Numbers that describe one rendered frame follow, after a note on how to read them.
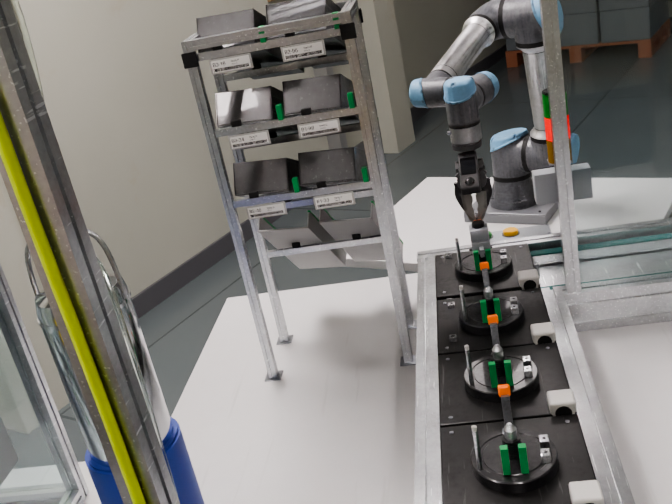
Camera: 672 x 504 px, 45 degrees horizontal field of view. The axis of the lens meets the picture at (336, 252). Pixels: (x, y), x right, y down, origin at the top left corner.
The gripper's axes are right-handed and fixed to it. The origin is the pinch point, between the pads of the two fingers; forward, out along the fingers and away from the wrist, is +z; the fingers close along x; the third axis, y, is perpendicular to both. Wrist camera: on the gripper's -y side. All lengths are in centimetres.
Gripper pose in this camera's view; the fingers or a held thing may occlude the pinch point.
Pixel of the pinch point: (477, 220)
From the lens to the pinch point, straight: 206.4
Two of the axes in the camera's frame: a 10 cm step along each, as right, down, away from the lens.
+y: 1.0, -4.1, 9.1
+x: -9.8, 1.4, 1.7
